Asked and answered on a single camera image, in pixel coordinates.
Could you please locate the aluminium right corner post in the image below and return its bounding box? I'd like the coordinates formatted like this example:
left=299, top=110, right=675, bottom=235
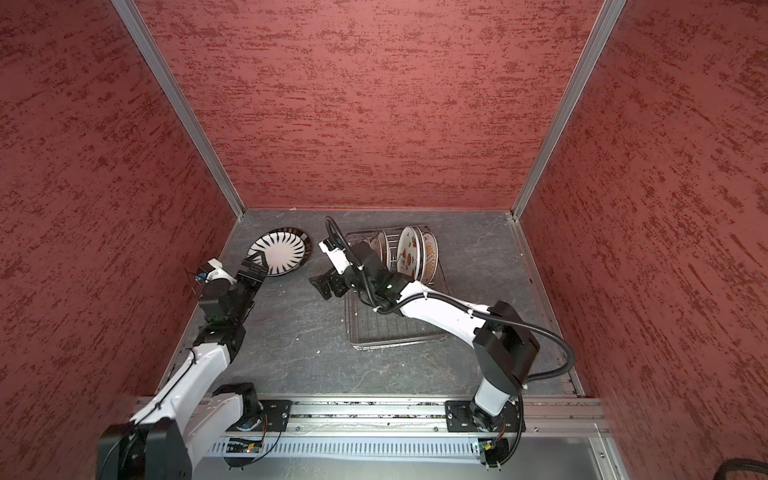
left=511, top=0, right=626, bottom=222

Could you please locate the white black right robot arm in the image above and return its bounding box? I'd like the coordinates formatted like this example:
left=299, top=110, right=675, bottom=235
left=311, top=238, right=540, bottom=418

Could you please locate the aluminium front rail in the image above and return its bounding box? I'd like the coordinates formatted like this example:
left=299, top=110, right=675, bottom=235
left=201, top=396, right=612, bottom=464

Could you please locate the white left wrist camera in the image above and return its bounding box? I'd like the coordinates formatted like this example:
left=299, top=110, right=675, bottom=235
left=194, top=258, right=236, bottom=285

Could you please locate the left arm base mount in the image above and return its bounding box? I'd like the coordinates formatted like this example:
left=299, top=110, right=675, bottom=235
left=212, top=382, right=293, bottom=432

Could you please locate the left green circuit board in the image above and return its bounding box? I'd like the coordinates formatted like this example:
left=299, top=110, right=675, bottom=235
left=222, top=437, right=264, bottom=469

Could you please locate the aluminium left corner post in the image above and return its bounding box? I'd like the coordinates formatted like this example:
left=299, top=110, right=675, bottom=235
left=111, top=0, right=247, bottom=220

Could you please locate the chrome wire dish rack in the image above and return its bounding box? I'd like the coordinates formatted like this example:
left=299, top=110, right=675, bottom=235
left=343, top=226, right=458, bottom=352

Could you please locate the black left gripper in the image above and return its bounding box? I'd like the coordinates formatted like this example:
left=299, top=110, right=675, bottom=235
left=232, top=251, right=272, bottom=322

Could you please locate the green circuit board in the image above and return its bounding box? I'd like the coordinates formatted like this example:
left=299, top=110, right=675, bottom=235
left=222, top=437, right=264, bottom=469
left=472, top=438, right=511, bottom=469

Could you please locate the dark striped rim plate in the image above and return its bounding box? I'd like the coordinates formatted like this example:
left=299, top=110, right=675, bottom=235
left=276, top=227, right=312, bottom=268

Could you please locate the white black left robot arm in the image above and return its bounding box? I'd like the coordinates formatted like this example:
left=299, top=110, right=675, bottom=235
left=95, top=253, right=269, bottom=479

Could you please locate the red patterned white plate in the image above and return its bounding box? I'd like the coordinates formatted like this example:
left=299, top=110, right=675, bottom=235
left=368, top=230, right=389, bottom=263

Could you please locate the right green circuit board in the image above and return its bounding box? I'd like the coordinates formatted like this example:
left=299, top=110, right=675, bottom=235
left=472, top=438, right=511, bottom=469

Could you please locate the black cable bottom right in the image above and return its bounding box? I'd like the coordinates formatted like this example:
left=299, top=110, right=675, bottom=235
left=712, top=457, right=768, bottom=480

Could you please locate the black corrugated right cable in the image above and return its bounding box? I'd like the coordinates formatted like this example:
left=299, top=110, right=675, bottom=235
left=324, top=215, right=577, bottom=385

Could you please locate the aluminium corner post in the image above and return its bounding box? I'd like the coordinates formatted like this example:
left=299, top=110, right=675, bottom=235
left=111, top=0, right=247, bottom=220
left=511, top=0, right=626, bottom=222

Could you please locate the strawberry pattern white plate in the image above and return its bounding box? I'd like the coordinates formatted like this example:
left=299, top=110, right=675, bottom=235
left=396, top=226, right=425, bottom=280

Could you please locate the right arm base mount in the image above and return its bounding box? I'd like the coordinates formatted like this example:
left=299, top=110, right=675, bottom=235
left=444, top=400, right=526, bottom=434

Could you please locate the red rimmed white plate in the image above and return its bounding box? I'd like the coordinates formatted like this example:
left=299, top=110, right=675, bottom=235
left=421, top=231, right=439, bottom=284

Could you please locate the black white sunburst plate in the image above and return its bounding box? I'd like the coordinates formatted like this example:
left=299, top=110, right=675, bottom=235
left=246, top=230, right=301, bottom=277

